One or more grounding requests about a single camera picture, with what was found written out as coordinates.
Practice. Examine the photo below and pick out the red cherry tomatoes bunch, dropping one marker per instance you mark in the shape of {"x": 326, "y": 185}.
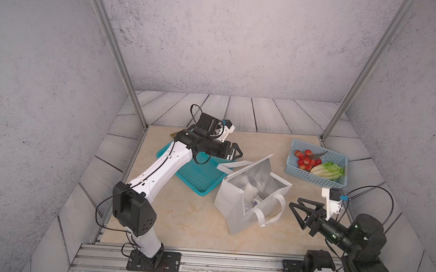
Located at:
{"x": 306, "y": 159}

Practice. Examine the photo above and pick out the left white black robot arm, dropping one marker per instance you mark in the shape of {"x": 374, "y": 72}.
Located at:
{"x": 132, "y": 202}

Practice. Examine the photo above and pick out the teal plastic basket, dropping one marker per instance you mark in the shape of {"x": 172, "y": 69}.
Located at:
{"x": 201, "y": 179}

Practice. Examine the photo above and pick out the white insulated delivery bag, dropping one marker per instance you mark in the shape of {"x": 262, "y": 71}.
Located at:
{"x": 271, "y": 187}

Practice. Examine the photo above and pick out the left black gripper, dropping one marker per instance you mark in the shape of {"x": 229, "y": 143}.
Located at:
{"x": 225, "y": 150}

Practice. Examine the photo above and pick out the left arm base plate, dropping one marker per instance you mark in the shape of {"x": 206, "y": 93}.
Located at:
{"x": 163, "y": 261}

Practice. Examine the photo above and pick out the right aluminium frame post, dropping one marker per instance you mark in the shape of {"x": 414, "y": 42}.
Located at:
{"x": 395, "y": 24}

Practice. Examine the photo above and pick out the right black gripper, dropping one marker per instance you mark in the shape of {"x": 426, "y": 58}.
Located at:
{"x": 309, "y": 212}

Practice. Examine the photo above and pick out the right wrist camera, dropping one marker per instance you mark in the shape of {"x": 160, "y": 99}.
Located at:
{"x": 334, "y": 201}

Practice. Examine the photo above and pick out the green lettuce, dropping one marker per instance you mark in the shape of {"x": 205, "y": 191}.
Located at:
{"x": 328, "y": 171}

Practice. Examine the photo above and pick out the left aluminium frame post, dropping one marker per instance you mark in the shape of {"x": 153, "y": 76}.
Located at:
{"x": 104, "y": 21}

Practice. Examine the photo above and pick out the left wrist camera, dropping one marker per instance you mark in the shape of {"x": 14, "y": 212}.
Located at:
{"x": 210, "y": 127}

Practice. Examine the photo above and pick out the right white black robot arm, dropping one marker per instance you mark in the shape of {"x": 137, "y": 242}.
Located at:
{"x": 361, "y": 242}

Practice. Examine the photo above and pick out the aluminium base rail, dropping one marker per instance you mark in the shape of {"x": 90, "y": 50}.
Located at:
{"x": 106, "y": 257}

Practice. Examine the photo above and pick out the light blue plastic basket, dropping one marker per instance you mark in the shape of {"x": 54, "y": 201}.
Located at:
{"x": 329, "y": 156}

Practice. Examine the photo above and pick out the white ice pack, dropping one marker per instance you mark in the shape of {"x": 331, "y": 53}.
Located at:
{"x": 251, "y": 197}

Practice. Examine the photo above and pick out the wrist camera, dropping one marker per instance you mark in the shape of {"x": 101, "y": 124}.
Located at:
{"x": 334, "y": 201}
{"x": 210, "y": 127}

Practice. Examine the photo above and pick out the aluminium frame post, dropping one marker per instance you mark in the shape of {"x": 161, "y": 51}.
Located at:
{"x": 395, "y": 24}
{"x": 104, "y": 21}

